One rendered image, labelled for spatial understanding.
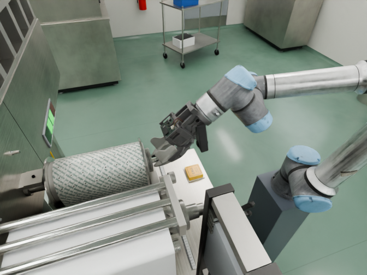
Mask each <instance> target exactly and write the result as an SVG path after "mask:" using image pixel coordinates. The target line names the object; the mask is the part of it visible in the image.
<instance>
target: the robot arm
mask: <svg viewBox="0 0 367 275"><path fill-rule="evenodd" d="M342 92H356V93H357V94H367V60H363V61H359V62H358V63H357V64H356V65H349V66H343V67H334V68H324V69H315V70H306V71H296V72H291V73H281V74H271V75H263V76H258V75H257V74H256V73H253V72H251V71H247V70H246V69H245V68H244V67H243V66H241V65H237V66H235V67H234V68H233V69H231V70H230V71H229V72H228V73H226V74H225V75H224V77H223V78H221V79H220V80H219V81H218V82H217V83H216V84H214V85H213V86H212V87H211V88H210V89H209V90H208V91H207V92H205V93H204V94H203V95H202V96H201V97H200V98H199V99H198V100H197V101H196V103H194V104H193V103H192V102H191V101H188V102H187V103H186V104H185V105H184V106H183V107H182V108H181V109H180V110H179V111H178V112H177V113H173V112H171V113H170V114H169V115H168V116H167V117H165V118H164V119H163V120H162V121H161V122H160V123H159V124H160V125H161V126H160V128H161V130H162V133H163V137H153V138H152V139H151V140H150V142H151V143H152V144H153V145H154V147H155V150H154V151H153V153H152V155H151V157H152V158H153V157H156V158H157V159H158V160H159V161H158V162H157V163H156V164H155V165H154V167H159V166H162V165H165V164H168V163H170V162H174V161H175V160H177V159H179V158H181V157H182V156H183V155H184V154H185V153H186V152H187V150H188V149H190V146H191V145H192V144H193V143H194V140H195V139H196V145H197V147H198V148H199V149H200V151H201V152H202V153H203V152H206V151H208V150H209V149H208V139H207V133H206V125H207V126H209V125H210V124H211V123H212V122H214V121H216V120H217V119H218V118H219V117H220V116H222V115H223V114H224V113H225V112H226V111H228V110H229V109H231V110H232V112H233V113H234V114H235V115H236V116H237V118H238V119H239V120H241V121H242V123H243V124H244V126H245V127H247V128H248V129H249V130H250V131H251V132H253V133H261V132H263V131H264V130H266V129H268V128H269V127H270V125H271V124H272V121H273V117H272V115H271V114H270V111H269V110H267V108H266V107H265V104H264V99H276V98H288V97H299V96H306V95H318V94H330V93H342ZM169 116H170V118H169V119H168V120H166V119H167V118H168V117H169ZM164 120H166V121H165V122H163V121H164ZM175 146H177V148H176V147H175ZM320 160H321V156H320V154H319V153H318V152H317V151H316V150H314V149H313V148H310V147H307V146H303V145H296V146H293V147H291V148H290V149H289V151H288V152H287V155H286V157H285V160H284V162H283V164H282V166H281V168H280V170H279V171H277V172H276V173H274V175H273V176H272V178H271V182H270V183H271V187H272V189H273V191H274V192H275V193H276V194H277V195H278V196H280V197H281V198H283V199H286V200H290V201H294V204H295V206H296V208H297V209H299V210H301V211H304V212H309V213H319V212H324V211H327V210H329V209H331V207H332V201H331V200H330V199H331V198H332V197H333V196H334V195H336V194H337V193H338V191H339V185H341V184H342V183H344V182H345V181H346V180H348V179H349V178H350V177H352V176H353V175H354V174H356V173H357V172H358V171H360V170H361V169H362V168H364V167H365V166H367V122H366V123H365V124H364V125H363V126H362V127H361V128H360V129H359V130H358V131H356V132H355V133H354V134H353V135H352V136H351V137H350V138H349V139H348V140H346V141H345V142H344V143H343V144H342V145H341V146H340V147H339V148H338V149H336V150H335V151H334V152H333V153H332V154H331V155H330V156H329V157H328V158H327V159H325V160H324V161H323V162H322V163H321V164H320V165H319V166H318V164H319V163H320Z"/></svg>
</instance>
